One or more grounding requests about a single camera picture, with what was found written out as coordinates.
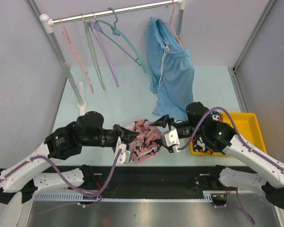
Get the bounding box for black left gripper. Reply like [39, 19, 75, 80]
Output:
[81, 124, 139, 150]

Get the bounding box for pink patterned shorts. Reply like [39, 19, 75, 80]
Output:
[128, 119, 161, 164]

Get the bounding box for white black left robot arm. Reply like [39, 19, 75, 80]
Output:
[0, 111, 139, 204]

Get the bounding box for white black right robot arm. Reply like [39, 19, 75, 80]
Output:
[151, 102, 284, 209]

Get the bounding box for camouflage patterned shorts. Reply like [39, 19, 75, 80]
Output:
[191, 111, 223, 155]

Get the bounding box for light blue shorts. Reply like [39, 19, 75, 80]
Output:
[145, 17, 195, 120]

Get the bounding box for light green plastic hanger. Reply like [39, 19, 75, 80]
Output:
[82, 18, 106, 91]

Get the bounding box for purple plastic hanger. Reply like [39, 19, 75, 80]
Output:
[88, 19, 119, 87]

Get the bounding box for yellow plastic bin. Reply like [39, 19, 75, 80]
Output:
[189, 112, 266, 157]

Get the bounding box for metal clothes rack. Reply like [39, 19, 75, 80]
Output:
[39, 0, 185, 116]

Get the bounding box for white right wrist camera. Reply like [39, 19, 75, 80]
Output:
[161, 128, 180, 153]

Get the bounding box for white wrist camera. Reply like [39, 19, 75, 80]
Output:
[161, 128, 180, 153]
[115, 137, 132, 164]

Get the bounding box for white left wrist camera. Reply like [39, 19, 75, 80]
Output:
[115, 137, 132, 164]

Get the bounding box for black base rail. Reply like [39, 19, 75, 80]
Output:
[0, 165, 239, 201]

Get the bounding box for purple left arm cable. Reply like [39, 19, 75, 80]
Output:
[0, 148, 124, 201]

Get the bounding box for white cable duct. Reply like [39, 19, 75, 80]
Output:
[33, 190, 225, 204]

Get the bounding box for pink wire hanger right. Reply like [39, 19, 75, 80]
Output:
[159, 0, 184, 50]

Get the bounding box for pink wire hanger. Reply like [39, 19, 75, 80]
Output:
[159, 0, 184, 50]
[59, 18, 94, 94]

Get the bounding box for pink wire hanger left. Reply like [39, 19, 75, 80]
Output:
[59, 18, 94, 94]

